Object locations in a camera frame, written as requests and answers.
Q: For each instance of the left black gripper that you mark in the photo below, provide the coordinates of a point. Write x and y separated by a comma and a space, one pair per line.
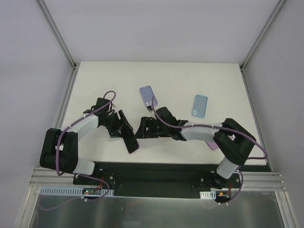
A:
118, 126

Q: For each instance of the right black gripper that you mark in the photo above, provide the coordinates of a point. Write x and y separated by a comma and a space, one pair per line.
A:
150, 128

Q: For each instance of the black phone pink edge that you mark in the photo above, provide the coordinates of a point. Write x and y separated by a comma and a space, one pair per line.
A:
129, 140

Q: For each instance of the lavender phone case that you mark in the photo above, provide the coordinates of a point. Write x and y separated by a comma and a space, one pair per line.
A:
148, 96

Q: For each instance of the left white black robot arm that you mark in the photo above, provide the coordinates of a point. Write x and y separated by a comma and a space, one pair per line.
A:
60, 147

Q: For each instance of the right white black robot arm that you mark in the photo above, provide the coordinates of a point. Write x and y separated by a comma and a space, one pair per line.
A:
235, 142

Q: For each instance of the light blue phone case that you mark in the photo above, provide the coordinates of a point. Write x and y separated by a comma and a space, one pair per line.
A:
199, 106

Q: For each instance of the purple phone face down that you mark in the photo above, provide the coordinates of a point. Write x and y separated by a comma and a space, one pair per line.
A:
212, 145

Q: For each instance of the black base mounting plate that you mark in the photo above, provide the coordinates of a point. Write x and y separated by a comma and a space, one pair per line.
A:
157, 180

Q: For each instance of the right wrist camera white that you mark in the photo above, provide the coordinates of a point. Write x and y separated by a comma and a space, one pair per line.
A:
149, 108

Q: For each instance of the right white cable duct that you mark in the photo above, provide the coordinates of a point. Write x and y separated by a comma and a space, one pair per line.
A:
207, 195

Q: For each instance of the white cable duct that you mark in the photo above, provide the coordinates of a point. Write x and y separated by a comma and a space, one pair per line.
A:
207, 195
75, 191

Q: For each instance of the aluminium front rail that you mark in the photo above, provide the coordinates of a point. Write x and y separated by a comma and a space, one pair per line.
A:
253, 181

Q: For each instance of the left white cable duct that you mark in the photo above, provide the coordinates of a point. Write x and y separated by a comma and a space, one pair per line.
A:
75, 191

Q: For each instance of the left aluminium frame post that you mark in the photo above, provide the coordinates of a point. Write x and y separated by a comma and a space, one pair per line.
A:
56, 33

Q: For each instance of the aluminium frame post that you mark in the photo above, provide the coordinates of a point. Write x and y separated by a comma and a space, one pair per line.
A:
56, 33
262, 34

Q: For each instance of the right aluminium frame post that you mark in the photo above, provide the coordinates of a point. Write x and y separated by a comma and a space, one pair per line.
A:
262, 34

